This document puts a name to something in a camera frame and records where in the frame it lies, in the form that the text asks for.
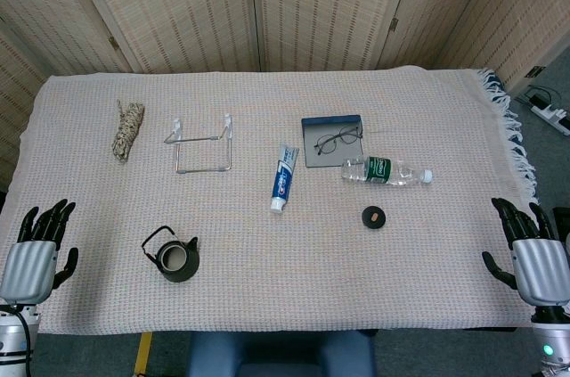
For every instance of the brass screen hinge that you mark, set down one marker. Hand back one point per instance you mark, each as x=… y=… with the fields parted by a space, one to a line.
x=113 y=42
x=393 y=24
x=537 y=71

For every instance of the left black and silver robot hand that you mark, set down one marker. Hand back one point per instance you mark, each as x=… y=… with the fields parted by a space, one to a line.
x=29 y=265

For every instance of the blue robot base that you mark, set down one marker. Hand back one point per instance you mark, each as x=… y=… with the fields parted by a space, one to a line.
x=280 y=354

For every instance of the black round teapot lid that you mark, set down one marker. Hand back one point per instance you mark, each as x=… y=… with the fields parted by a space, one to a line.
x=373 y=217

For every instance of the black cast iron teapot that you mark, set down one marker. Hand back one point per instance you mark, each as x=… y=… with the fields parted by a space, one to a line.
x=180 y=265

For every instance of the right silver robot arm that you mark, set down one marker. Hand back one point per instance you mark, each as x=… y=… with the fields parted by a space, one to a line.
x=552 y=341

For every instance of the clear bottle with green label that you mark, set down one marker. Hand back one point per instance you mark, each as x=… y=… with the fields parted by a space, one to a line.
x=377 y=169

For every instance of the beige woven tablecloth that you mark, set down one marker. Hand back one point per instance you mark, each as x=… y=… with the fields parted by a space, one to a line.
x=276 y=270

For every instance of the white power strip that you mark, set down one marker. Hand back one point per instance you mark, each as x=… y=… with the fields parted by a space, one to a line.
x=552 y=114

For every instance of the open blue glasses case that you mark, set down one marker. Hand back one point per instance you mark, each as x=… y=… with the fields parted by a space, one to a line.
x=331 y=120

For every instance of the blue white toothpaste tube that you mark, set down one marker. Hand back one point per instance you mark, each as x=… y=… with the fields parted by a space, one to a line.
x=283 y=176

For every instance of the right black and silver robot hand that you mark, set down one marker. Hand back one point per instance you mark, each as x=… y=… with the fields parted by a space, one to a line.
x=541 y=267

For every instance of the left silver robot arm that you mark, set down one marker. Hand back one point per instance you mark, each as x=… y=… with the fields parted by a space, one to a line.
x=13 y=341

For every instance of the woven folding screen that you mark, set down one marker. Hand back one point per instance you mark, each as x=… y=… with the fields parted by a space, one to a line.
x=187 y=7

